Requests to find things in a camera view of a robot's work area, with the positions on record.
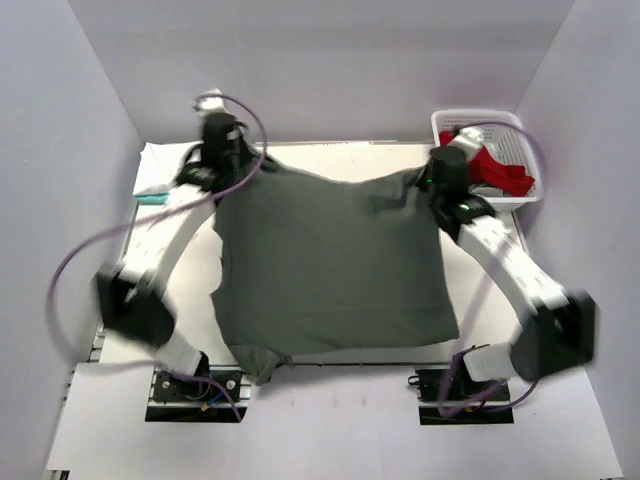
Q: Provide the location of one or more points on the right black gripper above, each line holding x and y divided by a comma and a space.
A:
439, 163

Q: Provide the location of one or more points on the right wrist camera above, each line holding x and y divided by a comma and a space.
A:
469, 140

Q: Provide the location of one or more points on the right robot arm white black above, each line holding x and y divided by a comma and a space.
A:
558, 328

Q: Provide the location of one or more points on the white plastic basket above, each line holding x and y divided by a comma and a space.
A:
506, 145

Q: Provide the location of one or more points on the folded white t shirt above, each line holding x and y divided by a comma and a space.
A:
159, 165

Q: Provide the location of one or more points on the folded teal t shirt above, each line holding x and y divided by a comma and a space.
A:
152, 199

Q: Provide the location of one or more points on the red t shirt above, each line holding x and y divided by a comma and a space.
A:
512, 179

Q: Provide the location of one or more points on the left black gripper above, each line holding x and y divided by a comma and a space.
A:
239, 157

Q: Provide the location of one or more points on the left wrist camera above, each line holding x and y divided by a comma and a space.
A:
209, 102

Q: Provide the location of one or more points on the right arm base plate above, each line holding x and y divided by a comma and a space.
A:
489, 410

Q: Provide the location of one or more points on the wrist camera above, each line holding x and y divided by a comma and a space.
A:
469, 140
209, 102

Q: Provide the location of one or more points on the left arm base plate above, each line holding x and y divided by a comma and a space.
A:
176, 401

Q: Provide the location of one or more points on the grey t shirt in basket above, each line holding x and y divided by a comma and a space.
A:
486, 190

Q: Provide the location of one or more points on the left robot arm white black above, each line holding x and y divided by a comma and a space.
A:
132, 295

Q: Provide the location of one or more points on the dark grey t shirt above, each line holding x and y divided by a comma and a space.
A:
312, 265

